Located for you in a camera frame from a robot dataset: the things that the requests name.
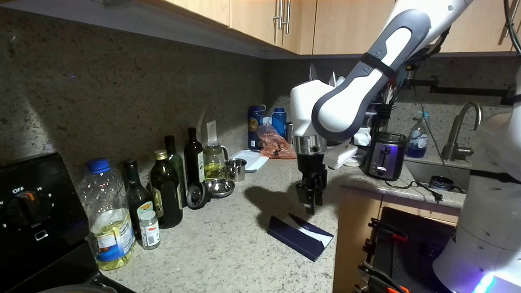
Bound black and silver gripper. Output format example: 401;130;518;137
295;135;331;217

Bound navy blue eyeglasses case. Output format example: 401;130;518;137
266;212;336;264

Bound wooden cabinet panel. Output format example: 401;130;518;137
331;186;463;293

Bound orange plastic bag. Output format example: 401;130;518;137
258;121;298;161

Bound black toaster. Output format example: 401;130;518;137
362;130;409;183

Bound blue can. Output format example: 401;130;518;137
271;106;290;140
248;104;269;152

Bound steel bowl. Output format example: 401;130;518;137
204;178;237;200

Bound glass oil cruet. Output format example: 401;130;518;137
202;143;230;184

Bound blue dish soap bottle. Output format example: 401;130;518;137
406;111;430;160

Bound steel sink basin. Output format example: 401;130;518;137
406;156;473;196

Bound black round lid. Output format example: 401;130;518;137
185;183;211;212

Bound tall dark bottle white label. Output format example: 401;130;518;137
183;126;207;189

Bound green glass bottle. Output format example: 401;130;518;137
163;134;189;209

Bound steel faucet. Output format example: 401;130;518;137
440;101;486;163

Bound olive oil bottle gold cap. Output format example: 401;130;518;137
149;148;185;230

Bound small spice jar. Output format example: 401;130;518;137
136;207;163;251

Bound wooden upper cabinets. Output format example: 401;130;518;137
162;0;521;56

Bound dark wine bottle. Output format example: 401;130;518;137
124;160;157;241

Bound large plastic oil bottle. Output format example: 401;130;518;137
80;158;137;274

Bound black stove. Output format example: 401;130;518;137
0;152;137;293

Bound red handled tool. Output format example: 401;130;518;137
367;217;411;244

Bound orange handled tool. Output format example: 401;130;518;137
357;261;412;293

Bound black power cord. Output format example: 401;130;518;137
382;178;447;204

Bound steel cabinet handle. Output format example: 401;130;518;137
272;0;282;33
282;0;294;36

